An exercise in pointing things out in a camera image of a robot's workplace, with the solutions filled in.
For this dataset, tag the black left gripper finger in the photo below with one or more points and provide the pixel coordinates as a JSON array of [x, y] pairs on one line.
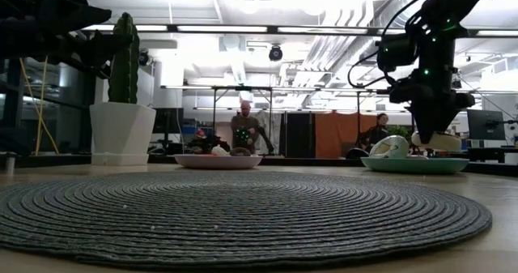
[[107, 58], [115, 44]]

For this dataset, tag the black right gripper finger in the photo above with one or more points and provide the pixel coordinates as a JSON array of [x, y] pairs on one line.
[[425, 123], [440, 113]]

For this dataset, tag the large chocolate sprinkled donut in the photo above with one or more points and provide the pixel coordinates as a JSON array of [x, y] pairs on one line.
[[445, 142]]

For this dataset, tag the large green iced donut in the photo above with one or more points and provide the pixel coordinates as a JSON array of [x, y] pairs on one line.
[[390, 147]]

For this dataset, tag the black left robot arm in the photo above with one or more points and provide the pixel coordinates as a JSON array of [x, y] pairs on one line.
[[20, 30]]

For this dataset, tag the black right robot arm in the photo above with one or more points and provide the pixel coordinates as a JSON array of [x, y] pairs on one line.
[[437, 42]]

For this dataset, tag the green potted plant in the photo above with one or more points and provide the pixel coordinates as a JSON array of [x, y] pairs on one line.
[[400, 130]]

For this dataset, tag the green cactus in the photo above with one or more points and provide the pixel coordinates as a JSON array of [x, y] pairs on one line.
[[123, 82]]

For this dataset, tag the black round ceiling fixture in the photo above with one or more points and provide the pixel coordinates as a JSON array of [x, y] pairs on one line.
[[144, 57], [275, 53]]

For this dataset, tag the teal plate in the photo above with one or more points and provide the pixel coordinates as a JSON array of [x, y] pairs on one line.
[[417, 166]]

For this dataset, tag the black computer monitor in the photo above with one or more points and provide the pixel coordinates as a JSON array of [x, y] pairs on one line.
[[485, 125], [168, 121]]

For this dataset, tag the person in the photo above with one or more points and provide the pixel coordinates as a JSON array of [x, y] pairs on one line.
[[374, 135], [243, 125]]

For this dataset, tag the white plant pot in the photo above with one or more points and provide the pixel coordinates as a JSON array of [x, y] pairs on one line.
[[121, 131]]

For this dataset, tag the orange curtain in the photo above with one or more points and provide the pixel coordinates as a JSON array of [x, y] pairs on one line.
[[336, 131]]

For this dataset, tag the long ceiling light strip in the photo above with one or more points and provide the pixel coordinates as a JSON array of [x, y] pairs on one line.
[[222, 28]]

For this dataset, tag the small red object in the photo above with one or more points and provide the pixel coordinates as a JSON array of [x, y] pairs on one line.
[[198, 134]]

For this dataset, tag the black partition panel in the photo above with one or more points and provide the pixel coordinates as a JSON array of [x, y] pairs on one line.
[[297, 135]]

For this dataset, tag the lavender plate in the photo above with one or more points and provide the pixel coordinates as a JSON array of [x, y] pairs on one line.
[[202, 162]]

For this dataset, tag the white patterned cloth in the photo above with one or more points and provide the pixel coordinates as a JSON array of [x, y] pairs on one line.
[[275, 123]]

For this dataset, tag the round grey woven placemat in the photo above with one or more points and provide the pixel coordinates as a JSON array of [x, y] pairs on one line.
[[243, 216]]

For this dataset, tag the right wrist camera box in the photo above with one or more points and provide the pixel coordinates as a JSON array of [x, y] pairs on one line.
[[396, 52]]

